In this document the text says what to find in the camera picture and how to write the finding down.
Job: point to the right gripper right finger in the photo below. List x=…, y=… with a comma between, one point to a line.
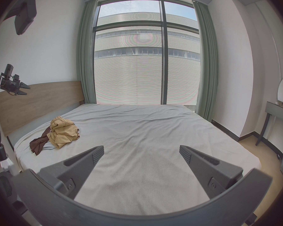
x=205, y=171

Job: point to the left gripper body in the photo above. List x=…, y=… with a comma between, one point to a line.
x=13, y=86

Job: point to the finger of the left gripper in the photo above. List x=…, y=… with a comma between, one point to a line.
x=24, y=86
x=21, y=92

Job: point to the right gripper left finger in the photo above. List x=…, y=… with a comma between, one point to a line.
x=80, y=168

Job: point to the tan shorts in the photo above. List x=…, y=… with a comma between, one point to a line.
x=63, y=135

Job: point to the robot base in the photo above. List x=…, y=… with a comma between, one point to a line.
x=4, y=185

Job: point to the bed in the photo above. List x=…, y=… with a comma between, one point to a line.
x=143, y=135

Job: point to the brown garment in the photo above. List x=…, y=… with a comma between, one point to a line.
x=39, y=145

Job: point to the grey dressing table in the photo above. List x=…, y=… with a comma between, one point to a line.
x=277, y=111

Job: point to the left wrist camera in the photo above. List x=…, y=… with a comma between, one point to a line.
x=9, y=69

